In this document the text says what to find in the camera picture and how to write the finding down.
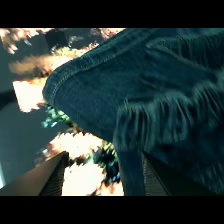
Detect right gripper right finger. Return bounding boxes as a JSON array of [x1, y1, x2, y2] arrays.
[[141, 151, 214, 197]]

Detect blue jeans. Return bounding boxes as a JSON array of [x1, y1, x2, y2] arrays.
[[42, 27, 224, 197]]

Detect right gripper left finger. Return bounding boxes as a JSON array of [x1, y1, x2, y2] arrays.
[[0, 150, 70, 197]]

